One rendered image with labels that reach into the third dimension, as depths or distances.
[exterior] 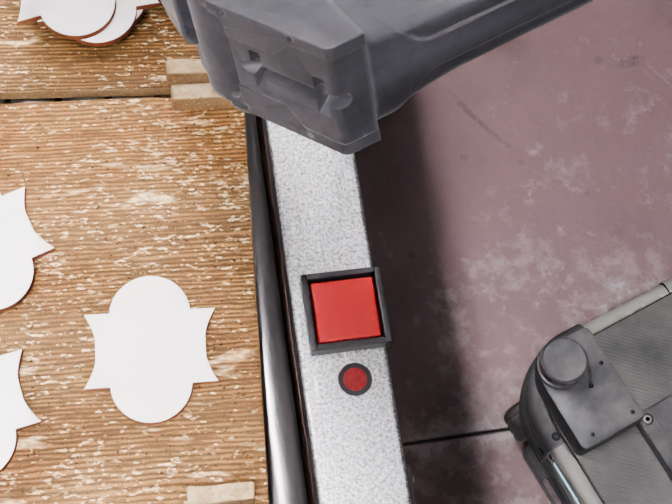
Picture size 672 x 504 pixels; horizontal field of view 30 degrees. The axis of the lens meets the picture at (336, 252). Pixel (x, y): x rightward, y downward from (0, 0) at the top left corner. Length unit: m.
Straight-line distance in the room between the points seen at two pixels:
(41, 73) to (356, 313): 0.39
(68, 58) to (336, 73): 0.67
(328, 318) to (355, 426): 0.10
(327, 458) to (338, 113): 0.54
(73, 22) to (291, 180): 0.26
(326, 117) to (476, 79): 1.70
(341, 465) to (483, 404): 1.01
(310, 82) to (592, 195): 1.67
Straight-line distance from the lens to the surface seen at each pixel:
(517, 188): 2.29
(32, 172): 1.24
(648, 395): 1.95
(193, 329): 1.15
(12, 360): 1.16
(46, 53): 1.30
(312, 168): 1.24
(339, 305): 1.18
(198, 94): 1.23
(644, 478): 1.92
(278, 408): 1.16
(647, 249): 2.30
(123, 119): 1.25
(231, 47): 0.70
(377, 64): 0.67
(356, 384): 1.17
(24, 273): 1.19
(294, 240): 1.21
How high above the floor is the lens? 2.04
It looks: 68 degrees down
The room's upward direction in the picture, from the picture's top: 9 degrees clockwise
